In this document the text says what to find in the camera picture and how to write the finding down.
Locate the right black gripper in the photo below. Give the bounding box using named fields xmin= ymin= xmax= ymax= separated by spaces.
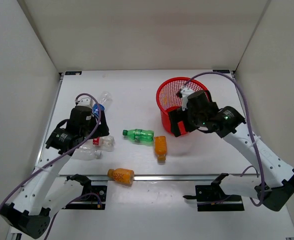
xmin=168 ymin=104 xmax=207 ymax=137

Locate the clear plastic bottle white cap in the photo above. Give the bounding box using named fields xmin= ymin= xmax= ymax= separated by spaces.
xmin=72 ymin=147 xmax=102 ymax=161

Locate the blue label clear bottle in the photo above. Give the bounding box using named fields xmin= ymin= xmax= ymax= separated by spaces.
xmin=92 ymin=91 xmax=113 ymax=118

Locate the green plastic bottle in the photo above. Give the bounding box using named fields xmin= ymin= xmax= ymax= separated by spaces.
xmin=122 ymin=128 xmax=154 ymax=146

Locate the orange patterned plastic bottle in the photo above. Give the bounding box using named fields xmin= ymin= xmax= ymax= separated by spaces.
xmin=107 ymin=168 xmax=135 ymax=186

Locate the red label clear bottle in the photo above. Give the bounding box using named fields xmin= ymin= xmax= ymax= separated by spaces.
xmin=92 ymin=135 xmax=115 ymax=152

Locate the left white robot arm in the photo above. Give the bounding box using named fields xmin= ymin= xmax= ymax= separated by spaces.
xmin=0 ymin=105 xmax=109 ymax=240

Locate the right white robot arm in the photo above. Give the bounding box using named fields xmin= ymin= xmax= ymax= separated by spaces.
xmin=168 ymin=87 xmax=294 ymax=212

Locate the black corner label right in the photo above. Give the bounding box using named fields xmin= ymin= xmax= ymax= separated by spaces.
xmin=212 ymin=69 xmax=231 ymax=74

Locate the black corner label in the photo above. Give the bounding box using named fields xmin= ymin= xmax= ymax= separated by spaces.
xmin=212 ymin=69 xmax=231 ymax=74
xmin=64 ymin=71 xmax=82 ymax=76

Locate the black corner label left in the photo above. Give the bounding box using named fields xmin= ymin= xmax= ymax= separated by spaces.
xmin=64 ymin=71 xmax=82 ymax=76

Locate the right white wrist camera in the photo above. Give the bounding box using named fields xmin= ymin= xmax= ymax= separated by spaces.
xmin=178 ymin=85 xmax=195 ymax=111

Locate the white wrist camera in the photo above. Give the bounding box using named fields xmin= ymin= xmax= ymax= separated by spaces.
xmin=75 ymin=97 xmax=94 ymax=109
xmin=178 ymin=85 xmax=195 ymax=111

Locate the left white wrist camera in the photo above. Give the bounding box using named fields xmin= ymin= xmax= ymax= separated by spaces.
xmin=75 ymin=97 xmax=94 ymax=109

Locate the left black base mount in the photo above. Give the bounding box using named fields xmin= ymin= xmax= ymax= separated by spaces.
xmin=64 ymin=185 xmax=108 ymax=211

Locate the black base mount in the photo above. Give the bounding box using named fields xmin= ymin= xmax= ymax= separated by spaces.
xmin=182 ymin=185 xmax=245 ymax=212
xmin=64 ymin=185 xmax=108 ymax=211

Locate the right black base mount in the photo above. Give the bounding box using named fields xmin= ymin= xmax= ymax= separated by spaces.
xmin=182 ymin=185 xmax=245 ymax=212

